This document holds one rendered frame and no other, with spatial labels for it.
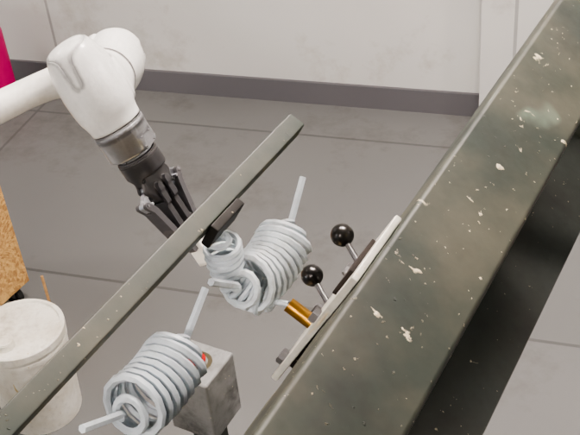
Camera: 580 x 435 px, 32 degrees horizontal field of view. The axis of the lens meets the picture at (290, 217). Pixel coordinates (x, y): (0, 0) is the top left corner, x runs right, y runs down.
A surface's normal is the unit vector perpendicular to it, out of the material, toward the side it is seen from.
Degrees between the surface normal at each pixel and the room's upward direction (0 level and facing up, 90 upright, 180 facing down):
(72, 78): 73
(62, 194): 0
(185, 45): 90
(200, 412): 90
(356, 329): 31
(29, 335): 0
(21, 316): 0
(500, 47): 90
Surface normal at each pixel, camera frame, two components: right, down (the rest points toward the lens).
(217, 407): 0.88, 0.22
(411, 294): 0.39, -0.58
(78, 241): -0.08, -0.81
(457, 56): -0.29, 0.58
